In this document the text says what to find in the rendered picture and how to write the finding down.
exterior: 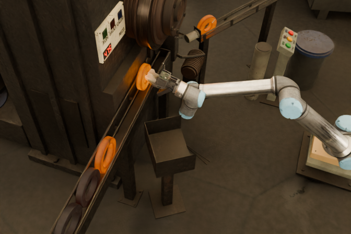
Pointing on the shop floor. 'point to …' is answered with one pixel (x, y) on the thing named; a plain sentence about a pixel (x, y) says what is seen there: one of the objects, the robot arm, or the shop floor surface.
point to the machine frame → (67, 63)
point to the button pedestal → (269, 99)
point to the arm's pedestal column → (337, 182)
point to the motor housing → (192, 66)
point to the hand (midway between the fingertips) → (143, 74)
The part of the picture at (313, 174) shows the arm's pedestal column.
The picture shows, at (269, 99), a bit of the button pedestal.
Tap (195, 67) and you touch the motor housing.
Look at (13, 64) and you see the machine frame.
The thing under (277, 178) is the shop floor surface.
